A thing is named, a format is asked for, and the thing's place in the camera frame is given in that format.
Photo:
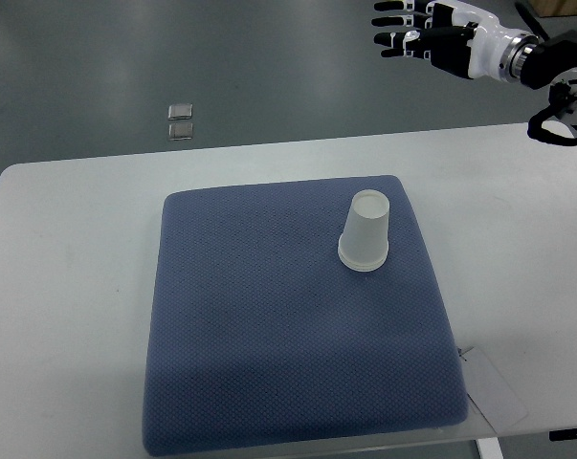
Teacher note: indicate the white table leg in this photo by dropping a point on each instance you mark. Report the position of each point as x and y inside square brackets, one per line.
[489, 448]

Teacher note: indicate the black table control panel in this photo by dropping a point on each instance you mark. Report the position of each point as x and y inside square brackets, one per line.
[563, 435]

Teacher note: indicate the wooden furniture piece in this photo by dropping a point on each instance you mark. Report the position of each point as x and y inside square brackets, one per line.
[554, 8]

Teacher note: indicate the blue textured cushion pad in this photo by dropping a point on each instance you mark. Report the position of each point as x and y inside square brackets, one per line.
[259, 334]

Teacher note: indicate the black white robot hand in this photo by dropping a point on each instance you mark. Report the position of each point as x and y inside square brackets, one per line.
[468, 42]

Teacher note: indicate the white paper tag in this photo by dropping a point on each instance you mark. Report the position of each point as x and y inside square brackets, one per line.
[490, 392]

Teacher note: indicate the white paper cup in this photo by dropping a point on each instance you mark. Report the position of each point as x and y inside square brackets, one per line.
[360, 266]
[365, 233]

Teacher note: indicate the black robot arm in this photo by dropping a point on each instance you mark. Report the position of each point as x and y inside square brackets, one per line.
[545, 62]

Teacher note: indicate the white paper cup on cushion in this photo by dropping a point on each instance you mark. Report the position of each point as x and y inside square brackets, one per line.
[360, 266]

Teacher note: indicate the upper metal floor plate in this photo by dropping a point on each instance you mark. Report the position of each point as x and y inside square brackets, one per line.
[180, 111]

